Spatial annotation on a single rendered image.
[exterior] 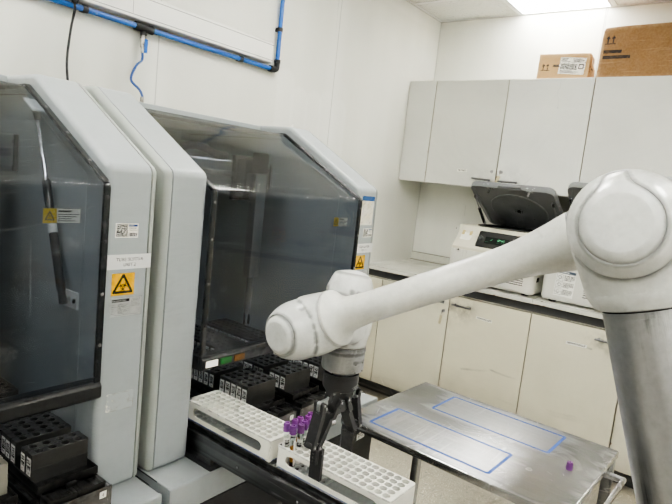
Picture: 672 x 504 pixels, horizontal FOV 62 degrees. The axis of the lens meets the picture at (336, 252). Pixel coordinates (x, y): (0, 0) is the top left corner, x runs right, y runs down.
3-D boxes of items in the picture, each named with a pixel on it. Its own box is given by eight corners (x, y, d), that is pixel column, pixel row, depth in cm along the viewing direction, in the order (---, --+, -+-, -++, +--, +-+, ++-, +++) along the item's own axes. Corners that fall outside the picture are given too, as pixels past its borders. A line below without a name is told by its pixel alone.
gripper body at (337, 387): (343, 379, 112) (338, 423, 113) (367, 370, 118) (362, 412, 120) (315, 368, 116) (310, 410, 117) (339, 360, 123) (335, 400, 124)
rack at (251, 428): (185, 421, 142) (186, 398, 141) (215, 411, 150) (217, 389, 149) (268, 467, 124) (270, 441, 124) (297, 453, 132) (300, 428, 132)
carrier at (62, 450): (83, 461, 116) (84, 433, 115) (88, 464, 115) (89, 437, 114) (24, 481, 107) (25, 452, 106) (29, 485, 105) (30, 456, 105)
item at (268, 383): (269, 396, 160) (271, 376, 159) (274, 398, 159) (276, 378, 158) (239, 406, 151) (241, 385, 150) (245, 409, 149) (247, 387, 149)
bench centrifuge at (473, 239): (444, 279, 354) (458, 178, 346) (486, 273, 402) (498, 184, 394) (530, 298, 320) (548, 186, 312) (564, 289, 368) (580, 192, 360)
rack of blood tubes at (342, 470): (274, 470, 123) (276, 444, 123) (303, 455, 131) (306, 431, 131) (386, 532, 106) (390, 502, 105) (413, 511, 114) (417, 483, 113)
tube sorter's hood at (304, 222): (89, 321, 164) (100, 102, 156) (241, 300, 212) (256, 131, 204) (201, 373, 134) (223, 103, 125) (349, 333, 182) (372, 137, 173)
